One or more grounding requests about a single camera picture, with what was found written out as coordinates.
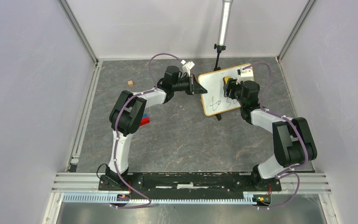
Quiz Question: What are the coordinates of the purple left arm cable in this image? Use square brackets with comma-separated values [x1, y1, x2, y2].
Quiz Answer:
[111, 53, 152, 210]

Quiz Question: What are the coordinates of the small wooden block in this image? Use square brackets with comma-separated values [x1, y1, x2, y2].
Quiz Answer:
[128, 80, 134, 87]

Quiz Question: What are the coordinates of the yellow whiteboard eraser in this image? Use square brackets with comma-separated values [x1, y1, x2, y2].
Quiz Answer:
[223, 76, 232, 84]

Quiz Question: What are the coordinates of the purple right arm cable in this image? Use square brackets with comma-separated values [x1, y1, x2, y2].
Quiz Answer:
[242, 61, 310, 211]

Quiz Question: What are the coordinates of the yellow framed whiteboard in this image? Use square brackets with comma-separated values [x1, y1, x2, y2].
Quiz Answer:
[198, 63, 255, 116]

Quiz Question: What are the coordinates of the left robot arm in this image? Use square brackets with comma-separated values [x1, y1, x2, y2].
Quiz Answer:
[105, 61, 207, 190]

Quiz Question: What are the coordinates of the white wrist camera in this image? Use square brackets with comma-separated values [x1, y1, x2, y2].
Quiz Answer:
[237, 67, 254, 78]
[181, 59, 195, 76]

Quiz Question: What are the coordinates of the silver camera pole stand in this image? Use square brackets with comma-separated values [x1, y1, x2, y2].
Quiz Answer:
[207, 0, 234, 74]

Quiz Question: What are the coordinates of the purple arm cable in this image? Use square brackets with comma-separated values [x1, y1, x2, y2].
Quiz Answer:
[242, 61, 310, 211]
[111, 53, 152, 210]

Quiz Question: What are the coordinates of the red and blue block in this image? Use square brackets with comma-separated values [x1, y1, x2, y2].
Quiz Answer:
[140, 114, 150, 126]

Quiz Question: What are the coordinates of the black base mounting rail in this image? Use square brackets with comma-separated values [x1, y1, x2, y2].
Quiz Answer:
[98, 172, 282, 200]

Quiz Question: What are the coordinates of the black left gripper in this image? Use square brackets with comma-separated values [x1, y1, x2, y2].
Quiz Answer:
[172, 74, 207, 96]

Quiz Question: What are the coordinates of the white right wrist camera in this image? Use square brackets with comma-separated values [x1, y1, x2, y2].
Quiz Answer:
[237, 67, 254, 78]

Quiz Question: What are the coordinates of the slotted cable duct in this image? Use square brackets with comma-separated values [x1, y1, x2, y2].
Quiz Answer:
[62, 193, 270, 205]

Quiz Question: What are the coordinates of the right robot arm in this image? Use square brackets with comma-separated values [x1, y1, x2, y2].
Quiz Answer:
[223, 77, 317, 190]

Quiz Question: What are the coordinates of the black whiteboard foot clip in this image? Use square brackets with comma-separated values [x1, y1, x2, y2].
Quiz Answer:
[215, 114, 222, 121]

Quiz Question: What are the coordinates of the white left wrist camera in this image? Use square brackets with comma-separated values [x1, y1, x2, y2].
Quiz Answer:
[181, 59, 195, 76]

